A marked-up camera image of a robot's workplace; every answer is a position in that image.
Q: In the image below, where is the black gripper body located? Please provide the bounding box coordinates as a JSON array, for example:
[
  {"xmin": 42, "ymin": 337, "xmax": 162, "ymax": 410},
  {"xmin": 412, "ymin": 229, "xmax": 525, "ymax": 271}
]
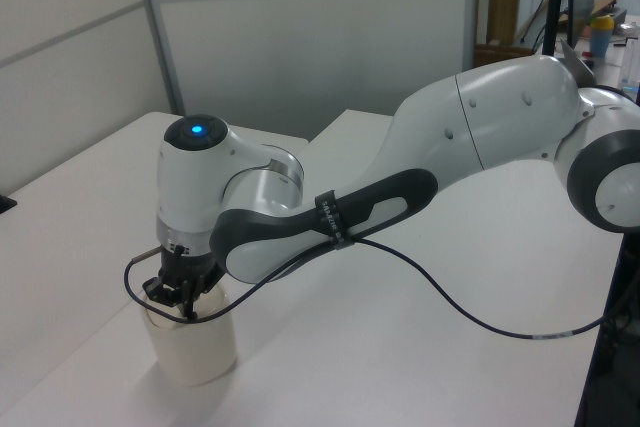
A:
[{"xmin": 159, "ymin": 251, "xmax": 220, "ymax": 285}]

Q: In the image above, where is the small cream trash can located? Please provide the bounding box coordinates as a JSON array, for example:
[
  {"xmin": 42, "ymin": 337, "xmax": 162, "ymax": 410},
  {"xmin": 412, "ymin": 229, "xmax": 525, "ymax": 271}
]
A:
[{"xmin": 141, "ymin": 282, "xmax": 237, "ymax": 389}]

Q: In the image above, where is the black stand pole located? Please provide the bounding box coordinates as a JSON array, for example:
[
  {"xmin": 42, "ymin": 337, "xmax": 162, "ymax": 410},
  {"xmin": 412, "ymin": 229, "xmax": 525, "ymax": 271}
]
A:
[{"xmin": 543, "ymin": 0, "xmax": 570, "ymax": 59}]

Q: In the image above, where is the yellow and blue cup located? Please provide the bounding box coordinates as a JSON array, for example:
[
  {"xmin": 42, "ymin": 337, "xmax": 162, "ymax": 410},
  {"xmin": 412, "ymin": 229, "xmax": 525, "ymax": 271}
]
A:
[{"xmin": 589, "ymin": 14, "xmax": 616, "ymax": 59}]

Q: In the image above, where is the clear plastic bottle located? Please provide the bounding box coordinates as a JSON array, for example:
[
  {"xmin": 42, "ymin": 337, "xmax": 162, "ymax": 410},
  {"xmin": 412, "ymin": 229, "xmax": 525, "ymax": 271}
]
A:
[{"xmin": 619, "ymin": 21, "xmax": 640, "ymax": 94}]

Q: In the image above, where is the black cable strap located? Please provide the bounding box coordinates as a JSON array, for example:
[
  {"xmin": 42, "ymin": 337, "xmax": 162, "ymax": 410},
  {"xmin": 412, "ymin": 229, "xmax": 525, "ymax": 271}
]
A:
[{"xmin": 313, "ymin": 188, "xmax": 357, "ymax": 252}]

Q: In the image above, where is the grey partition post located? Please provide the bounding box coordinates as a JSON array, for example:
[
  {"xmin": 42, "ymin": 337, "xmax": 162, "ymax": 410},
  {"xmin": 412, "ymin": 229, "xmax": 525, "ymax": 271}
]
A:
[
  {"xmin": 463, "ymin": 0, "xmax": 482, "ymax": 71},
  {"xmin": 130, "ymin": 0, "xmax": 185, "ymax": 117}
]

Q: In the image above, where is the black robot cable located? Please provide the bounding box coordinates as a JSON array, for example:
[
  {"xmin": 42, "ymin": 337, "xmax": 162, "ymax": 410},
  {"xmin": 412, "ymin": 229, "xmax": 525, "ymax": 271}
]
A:
[{"xmin": 123, "ymin": 234, "xmax": 622, "ymax": 343}]

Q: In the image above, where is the black camera stand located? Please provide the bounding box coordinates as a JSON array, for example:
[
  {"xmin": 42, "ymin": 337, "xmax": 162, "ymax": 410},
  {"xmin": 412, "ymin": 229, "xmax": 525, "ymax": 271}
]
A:
[{"xmin": 573, "ymin": 231, "xmax": 640, "ymax": 427}]

